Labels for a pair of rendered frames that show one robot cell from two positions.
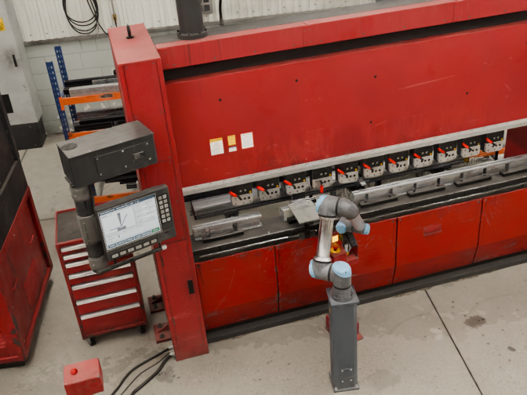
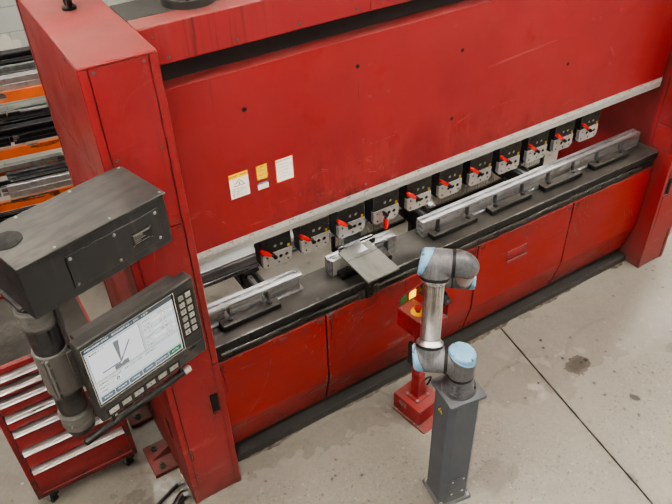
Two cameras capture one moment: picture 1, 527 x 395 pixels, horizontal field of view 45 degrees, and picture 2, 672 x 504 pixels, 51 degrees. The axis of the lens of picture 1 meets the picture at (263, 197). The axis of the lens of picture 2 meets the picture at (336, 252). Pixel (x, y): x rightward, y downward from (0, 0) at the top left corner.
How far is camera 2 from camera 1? 1.61 m
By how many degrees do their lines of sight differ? 17
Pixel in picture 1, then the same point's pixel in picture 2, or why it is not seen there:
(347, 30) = not seen: outside the picture
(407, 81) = (501, 53)
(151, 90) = (142, 110)
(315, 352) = (392, 449)
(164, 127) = (167, 172)
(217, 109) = (240, 125)
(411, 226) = (493, 254)
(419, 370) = (537, 451)
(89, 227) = (61, 371)
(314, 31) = not seen: outside the picture
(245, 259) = (287, 343)
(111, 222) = (105, 360)
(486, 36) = not seen: outside the picture
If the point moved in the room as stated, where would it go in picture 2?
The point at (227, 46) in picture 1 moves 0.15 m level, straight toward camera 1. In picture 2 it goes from (255, 18) to (267, 32)
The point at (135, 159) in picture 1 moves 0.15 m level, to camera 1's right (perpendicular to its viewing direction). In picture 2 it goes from (136, 244) to (184, 233)
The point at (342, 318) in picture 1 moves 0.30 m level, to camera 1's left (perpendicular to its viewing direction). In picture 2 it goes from (461, 420) to (397, 440)
